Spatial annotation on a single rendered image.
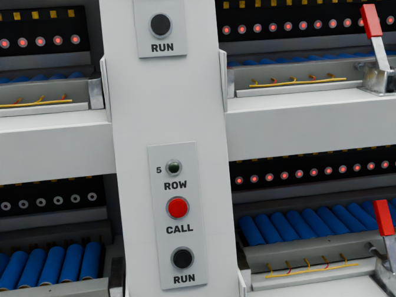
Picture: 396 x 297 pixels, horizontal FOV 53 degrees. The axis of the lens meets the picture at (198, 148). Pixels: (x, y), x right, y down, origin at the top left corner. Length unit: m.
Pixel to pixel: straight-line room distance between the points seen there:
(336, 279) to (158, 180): 0.22
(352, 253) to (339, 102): 0.18
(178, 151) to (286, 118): 0.10
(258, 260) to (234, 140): 0.15
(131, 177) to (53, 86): 0.13
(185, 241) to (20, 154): 0.15
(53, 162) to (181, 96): 0.12
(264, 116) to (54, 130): 0.17
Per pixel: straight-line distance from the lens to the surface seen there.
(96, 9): 0.56
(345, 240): 0.47
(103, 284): 0.41
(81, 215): 0.52
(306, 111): 0.36
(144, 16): 0.34
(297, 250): 0.45
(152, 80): 0.33
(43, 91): 0.41
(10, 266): 0.48
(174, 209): 0.33
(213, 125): 0.34
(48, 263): 0.47
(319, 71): 0.44
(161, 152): 0.33
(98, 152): 0.34
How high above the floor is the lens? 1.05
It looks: 3 degrees down
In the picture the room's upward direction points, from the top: 5 degrees counter-clockwise
